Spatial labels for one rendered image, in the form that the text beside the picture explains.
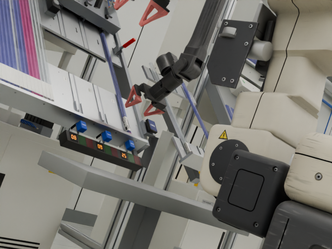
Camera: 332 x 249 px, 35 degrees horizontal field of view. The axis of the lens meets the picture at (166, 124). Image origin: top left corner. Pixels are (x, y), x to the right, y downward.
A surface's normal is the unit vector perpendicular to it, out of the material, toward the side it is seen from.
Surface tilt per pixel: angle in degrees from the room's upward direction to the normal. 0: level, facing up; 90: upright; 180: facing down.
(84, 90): 45
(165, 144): 90
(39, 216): 90
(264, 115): 90
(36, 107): 135
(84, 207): 90
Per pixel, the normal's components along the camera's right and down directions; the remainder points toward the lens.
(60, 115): 0.25, 0.80
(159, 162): -0.61, -0.29
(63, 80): 0.73, -0.53
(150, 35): 0.69, 0.19
